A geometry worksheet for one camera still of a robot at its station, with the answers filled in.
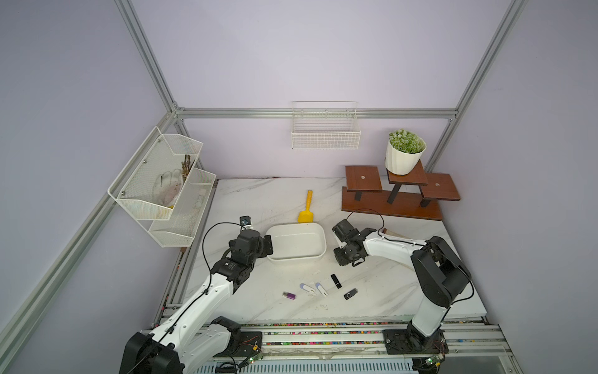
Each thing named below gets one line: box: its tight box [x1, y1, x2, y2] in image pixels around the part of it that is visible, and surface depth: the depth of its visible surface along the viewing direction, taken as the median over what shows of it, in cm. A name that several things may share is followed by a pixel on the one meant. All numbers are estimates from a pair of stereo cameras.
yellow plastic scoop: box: [297, 189, 314, 224], surface depth 110 cm
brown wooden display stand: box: [341, 159, 461, 222], surface depth 104 cm
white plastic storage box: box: [264, 222, 328, 262], surface depth 100 cm
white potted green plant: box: [384, 128, 427, 176], surface depth 85 cm
